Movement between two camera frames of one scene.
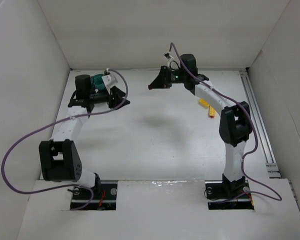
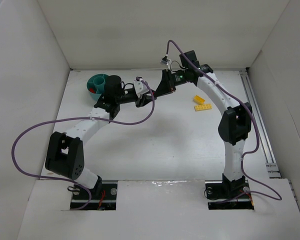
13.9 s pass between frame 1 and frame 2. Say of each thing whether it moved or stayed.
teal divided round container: stayed
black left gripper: moved
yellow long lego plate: moved
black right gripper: moved
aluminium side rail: stayed
